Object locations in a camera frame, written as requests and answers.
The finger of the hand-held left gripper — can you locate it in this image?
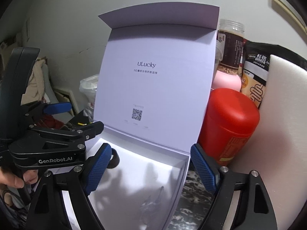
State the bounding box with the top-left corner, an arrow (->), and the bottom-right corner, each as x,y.
25,121 -> 105,154
20,102 -> 72,125

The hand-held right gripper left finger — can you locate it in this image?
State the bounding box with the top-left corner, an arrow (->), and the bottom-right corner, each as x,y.
27,142 -> 113,230

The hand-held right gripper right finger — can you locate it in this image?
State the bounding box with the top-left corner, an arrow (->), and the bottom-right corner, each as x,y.
190,143 -> 282,230

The black round object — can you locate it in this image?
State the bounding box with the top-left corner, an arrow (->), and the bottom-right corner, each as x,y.
107,149 -> 120,169

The white hinged gift box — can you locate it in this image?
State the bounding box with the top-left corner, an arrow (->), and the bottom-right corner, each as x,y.
49,5 -> 220,230

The person's left hand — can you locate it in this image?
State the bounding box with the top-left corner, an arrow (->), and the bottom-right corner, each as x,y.
0,166 -> 37,189

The red plaid scarf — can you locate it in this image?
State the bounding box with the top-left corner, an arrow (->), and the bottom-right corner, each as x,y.
38,115 -> 63,130

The clear plastic cup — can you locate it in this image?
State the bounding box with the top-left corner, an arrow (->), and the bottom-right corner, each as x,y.
79,74 -> 100,122

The beige knitted cloth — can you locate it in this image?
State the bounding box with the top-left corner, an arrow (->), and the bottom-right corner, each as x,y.
27,59 -> 48,99

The red plastic canister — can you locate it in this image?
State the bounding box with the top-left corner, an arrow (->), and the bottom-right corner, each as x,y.
198,88 -> 260,167

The white foam board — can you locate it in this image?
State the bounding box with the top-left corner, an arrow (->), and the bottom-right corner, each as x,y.
225,54 -> 307,221

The pink bottle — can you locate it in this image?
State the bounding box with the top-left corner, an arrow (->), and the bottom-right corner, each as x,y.
212,69 -> 241,93

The black printed snack bag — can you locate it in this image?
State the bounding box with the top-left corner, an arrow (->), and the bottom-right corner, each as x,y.
240,38 -> 307,109

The clear jar with brown label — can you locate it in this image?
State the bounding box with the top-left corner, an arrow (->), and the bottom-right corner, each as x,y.
216,19 -> 245,73

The wooden picture frame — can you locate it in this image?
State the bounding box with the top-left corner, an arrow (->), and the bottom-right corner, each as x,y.
54,87 -> 77,115

